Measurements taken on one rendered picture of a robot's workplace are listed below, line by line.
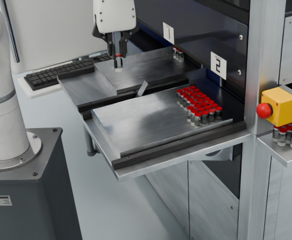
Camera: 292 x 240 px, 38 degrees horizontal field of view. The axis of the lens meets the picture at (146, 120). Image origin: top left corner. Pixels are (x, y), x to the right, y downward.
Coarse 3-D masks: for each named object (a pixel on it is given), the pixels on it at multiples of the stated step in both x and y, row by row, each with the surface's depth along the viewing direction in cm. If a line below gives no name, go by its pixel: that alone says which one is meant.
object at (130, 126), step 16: (144, 96) 135; (160, 96) 137; (96, 112) 130; (112, 112) 133; (128, 112) 133; (144, 112) 132; (160, 112) 131; (176, 112) 131; (112, 128) 125; (128, 128) 125; (144, 128) 124; (160, 128) 123; (176, 128) 123; (192, 128) 122; (208, 128) 117; (112, 144) 114; (128, 144) 117; (144, 144) 111; (160, 144) 113
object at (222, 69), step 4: (212, 52) 126; (212, 56) 127; (216, 56) 125; (212, 60) 128; (216, 60) 125; (220, 60) 123; (224, 60) 121; (212, 64) 128; (220, 64) 124; (224, 64) 121; (212, 68) 129; (220, 68) 124; (224, 68) 122; (216, 72) 127; (220, 72) 125; (224, 72) 123; (224, 76) 123
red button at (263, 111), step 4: (260, 104) 105; (264, 104) 104; (256, 108) 106; (260, 108) 104; (264, 108) 104; (268, 108) 104; (256, 112) 107; (260, 112) 105; (264, 112) 104; (268, 112) 104; (260, 116) 105; (264, 116) 104; (268, 116) 104
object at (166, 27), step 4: (164, 24) 154; (164, 28) 155; (168, 28) 151; (172, 28) 148; (164, 32) 156; (168, 32) 152; (172, 32) 149; (164, 36) 157; (168, 36) 153; (172, 36) 150; (168, 40) 154; (172, 40) 151
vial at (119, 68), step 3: (117, 57) 109; (120, 57) 109; (114, 60) 110; (117, 60) 109; (120, 60) 109; (117, 63) 109; (120, 63) 110; (117, 66) 110; (120, 66) 110; (117, 69) 110; (120, 69) 110
